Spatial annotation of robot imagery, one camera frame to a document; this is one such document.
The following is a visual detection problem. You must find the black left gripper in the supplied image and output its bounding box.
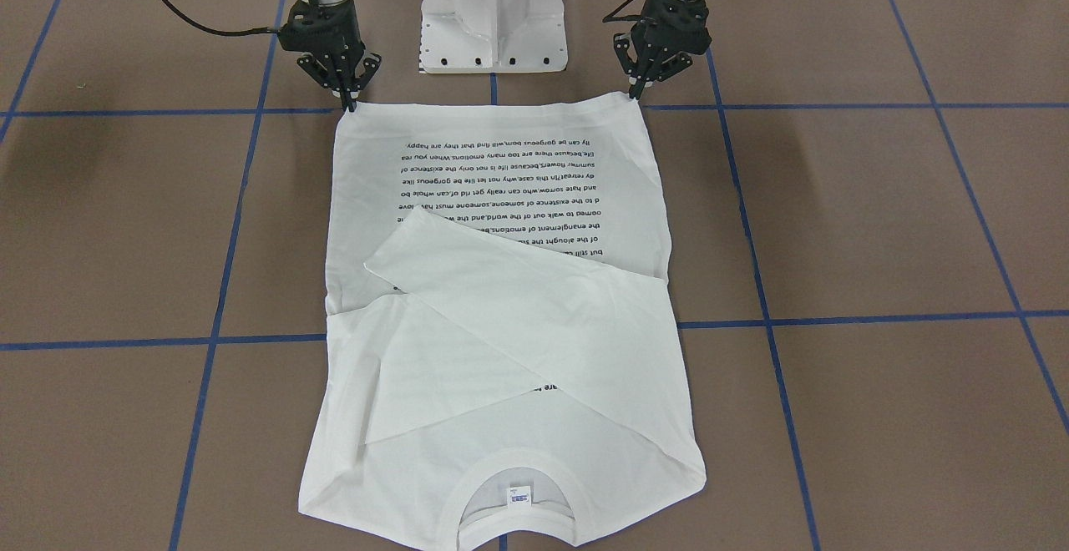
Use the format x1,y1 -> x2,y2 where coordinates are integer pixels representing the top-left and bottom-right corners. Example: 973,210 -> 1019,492
603,0 -> 711,101

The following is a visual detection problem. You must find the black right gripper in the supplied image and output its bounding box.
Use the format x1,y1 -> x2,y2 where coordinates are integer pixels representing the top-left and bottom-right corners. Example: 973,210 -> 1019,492
277,0 -> 382,111

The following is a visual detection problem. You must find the white long-sleeve printed shirt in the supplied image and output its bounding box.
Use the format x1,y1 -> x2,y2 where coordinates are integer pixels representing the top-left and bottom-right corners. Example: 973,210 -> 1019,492
297,92 -> 707,550

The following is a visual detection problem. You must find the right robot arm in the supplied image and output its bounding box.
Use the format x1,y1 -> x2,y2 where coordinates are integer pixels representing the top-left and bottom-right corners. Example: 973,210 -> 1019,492
160,0 -> 382,111

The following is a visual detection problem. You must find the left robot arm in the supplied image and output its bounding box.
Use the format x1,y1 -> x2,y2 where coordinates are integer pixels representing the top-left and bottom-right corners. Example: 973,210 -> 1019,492
602,0 -> 711,101

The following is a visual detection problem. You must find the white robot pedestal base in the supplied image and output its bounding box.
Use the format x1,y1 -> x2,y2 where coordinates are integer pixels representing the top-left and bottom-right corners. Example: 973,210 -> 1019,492
419,0 -> 569,74

